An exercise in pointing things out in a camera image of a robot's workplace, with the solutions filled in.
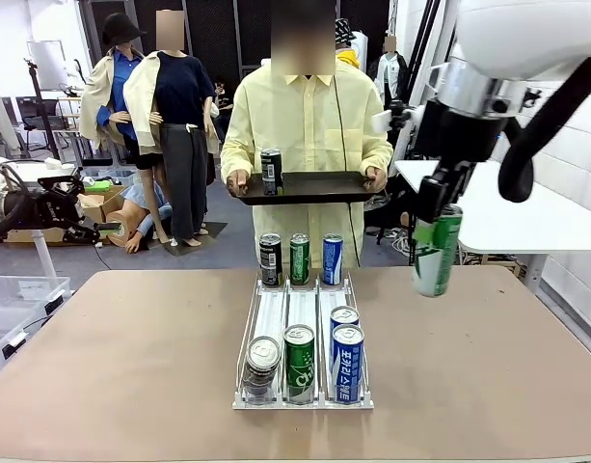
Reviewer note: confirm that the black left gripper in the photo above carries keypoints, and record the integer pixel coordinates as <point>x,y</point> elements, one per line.
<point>54,207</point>

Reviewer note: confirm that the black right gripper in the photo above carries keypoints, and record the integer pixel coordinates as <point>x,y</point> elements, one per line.
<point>459,135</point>

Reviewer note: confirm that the green soda can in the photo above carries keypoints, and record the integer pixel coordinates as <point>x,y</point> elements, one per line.
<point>300,366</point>
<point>300,260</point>
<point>437,270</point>

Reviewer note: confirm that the black serving tray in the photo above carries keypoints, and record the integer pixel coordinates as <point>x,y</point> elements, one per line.
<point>324,185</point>

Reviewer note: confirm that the black beverage can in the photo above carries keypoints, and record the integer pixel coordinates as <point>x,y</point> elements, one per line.
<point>271,260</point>
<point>272,173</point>
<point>261,371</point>

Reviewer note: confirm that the yellow-sleeved left forearm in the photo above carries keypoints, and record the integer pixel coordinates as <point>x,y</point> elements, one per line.
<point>379,154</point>

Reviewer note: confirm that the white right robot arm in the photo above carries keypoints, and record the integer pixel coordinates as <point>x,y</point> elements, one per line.
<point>517,34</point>

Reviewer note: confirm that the yellow-sleeved right forearm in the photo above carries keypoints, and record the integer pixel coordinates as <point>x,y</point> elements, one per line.
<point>234,159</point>

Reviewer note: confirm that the person in yellow shirt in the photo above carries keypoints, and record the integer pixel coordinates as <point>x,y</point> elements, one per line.
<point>304,135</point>

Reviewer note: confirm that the person's left hand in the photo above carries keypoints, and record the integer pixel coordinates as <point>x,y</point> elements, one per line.
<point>377,177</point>

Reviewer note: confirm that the person's right hand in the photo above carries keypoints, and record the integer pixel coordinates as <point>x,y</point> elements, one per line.
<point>238,183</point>

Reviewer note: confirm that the cardboard box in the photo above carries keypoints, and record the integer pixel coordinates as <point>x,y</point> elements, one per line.
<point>34,235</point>
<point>102,202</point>

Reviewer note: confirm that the mannequin in light blue dress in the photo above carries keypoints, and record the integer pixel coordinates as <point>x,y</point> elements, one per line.
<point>136,200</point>

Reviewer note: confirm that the white storage crate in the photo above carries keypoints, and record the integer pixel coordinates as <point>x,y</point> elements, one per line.
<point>124,174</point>

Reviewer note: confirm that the clear plastic storage bin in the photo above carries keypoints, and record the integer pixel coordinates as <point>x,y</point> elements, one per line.
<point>6,337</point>
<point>15,289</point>

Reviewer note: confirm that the mannequin with black hat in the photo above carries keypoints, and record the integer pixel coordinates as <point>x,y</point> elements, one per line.
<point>99,96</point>

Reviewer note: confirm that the black office chair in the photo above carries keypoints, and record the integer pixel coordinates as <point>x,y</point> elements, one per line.
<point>32,113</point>

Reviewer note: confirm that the black tripod stand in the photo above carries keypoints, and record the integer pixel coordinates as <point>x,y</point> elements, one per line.
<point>37,96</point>

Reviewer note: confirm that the blue Pocari Sweat can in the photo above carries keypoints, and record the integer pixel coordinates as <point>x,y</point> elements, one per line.
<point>333,260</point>
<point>344,314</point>
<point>347,371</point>

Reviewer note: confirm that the mannequin in navy top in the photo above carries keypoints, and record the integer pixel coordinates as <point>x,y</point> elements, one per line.
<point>179,91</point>

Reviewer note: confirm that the whiteboard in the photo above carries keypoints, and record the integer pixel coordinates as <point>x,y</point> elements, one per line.
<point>42,62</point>

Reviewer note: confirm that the bundle of black poles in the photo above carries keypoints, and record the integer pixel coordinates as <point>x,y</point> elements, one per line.
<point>430,24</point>

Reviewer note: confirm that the bystander in black clothes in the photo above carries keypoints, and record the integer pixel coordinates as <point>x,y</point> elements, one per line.
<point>222,96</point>

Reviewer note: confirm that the mannequin in yellow hoodie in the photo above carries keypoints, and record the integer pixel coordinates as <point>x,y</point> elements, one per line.
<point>345,34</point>

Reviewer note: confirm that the clear acrylic can rack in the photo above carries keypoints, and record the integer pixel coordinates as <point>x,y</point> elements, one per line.
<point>271,308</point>

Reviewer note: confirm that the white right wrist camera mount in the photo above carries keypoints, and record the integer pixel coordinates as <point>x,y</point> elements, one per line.
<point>382,120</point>

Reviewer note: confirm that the dark mannequin base plate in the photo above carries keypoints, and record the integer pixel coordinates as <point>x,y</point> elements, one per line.
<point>213,231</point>

